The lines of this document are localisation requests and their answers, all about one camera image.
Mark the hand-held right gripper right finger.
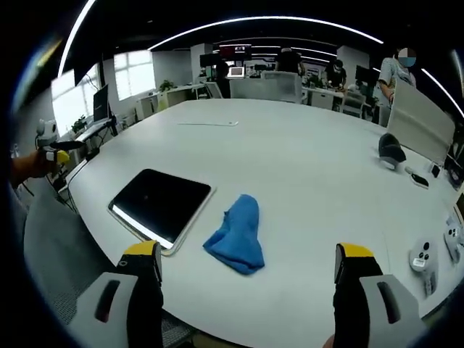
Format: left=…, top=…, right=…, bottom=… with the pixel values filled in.
left=332, top=242, right=426, bottom=348

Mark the blue cleaning cloth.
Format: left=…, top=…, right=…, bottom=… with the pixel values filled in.
left=202, top=194, right=266, bottom=276

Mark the red wall screen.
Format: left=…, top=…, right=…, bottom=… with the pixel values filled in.
left=218, top=44, right=252, bottom=57

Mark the black power cable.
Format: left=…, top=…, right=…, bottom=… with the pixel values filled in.
left=64, top=158, right=90, bottom=213

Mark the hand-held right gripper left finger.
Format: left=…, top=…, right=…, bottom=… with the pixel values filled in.
left=70, top=240, right=165, bottom=348

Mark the black computer monitor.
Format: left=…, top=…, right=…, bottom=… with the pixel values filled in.
left=92, top=83, right=110, bottom=123

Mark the white mesh office chair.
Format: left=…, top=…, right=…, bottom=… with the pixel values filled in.
left=386, top=78, right=456, bottom=165
left=260, top=70, right=303, bottom=104

